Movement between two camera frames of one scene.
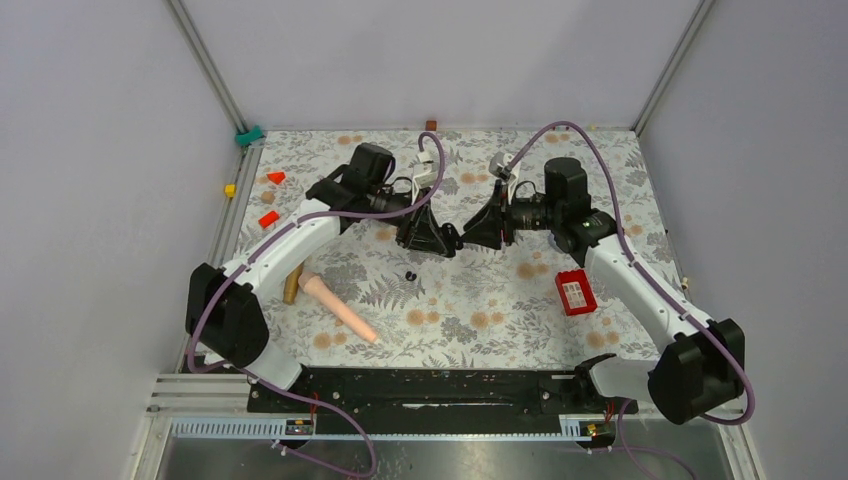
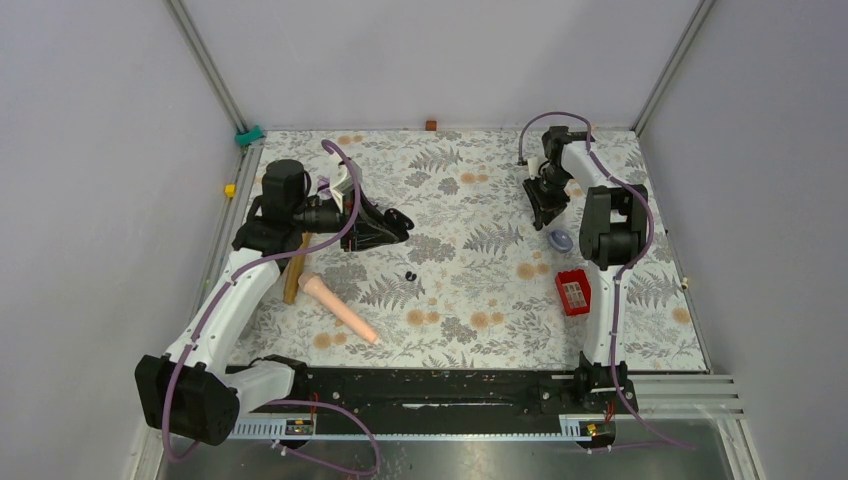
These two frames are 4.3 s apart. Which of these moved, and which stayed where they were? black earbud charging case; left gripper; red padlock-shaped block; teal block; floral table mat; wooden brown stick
Moved: black earbud charging case; left gripper
Stayed: wooden brown stick; red padlock-shaped block; floral table mat; teal block
